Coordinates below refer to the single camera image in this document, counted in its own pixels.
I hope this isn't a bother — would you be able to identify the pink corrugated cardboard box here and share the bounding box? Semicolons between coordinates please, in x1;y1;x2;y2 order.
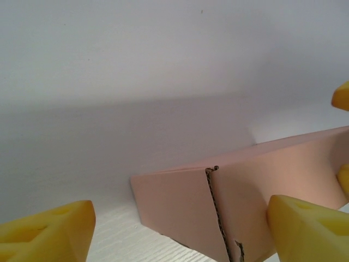
130;126;349;262

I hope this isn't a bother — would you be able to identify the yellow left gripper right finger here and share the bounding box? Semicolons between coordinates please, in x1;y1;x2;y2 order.
267;194;349;262

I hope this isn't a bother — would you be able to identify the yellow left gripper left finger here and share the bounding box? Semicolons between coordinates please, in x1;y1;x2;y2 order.
0;200;97;262

